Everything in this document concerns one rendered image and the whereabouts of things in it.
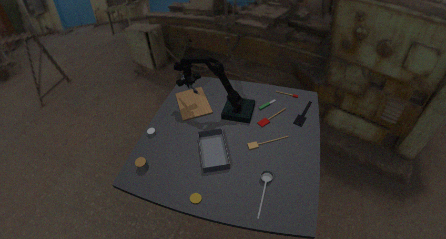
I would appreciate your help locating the olive-yellow flat disc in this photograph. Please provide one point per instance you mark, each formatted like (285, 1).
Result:
(196, 198)

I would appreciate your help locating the grey long-handled pan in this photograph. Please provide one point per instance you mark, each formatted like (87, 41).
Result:
(266, 177)

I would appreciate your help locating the grey short cylinder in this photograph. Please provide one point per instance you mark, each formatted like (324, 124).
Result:
(151, 132)

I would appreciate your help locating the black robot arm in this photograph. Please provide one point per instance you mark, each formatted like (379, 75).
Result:
(185, 64)

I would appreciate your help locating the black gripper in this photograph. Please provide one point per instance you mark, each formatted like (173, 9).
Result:
(181, 82)

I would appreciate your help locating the wooden board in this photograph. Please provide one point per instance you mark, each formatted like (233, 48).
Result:
(193, 105)

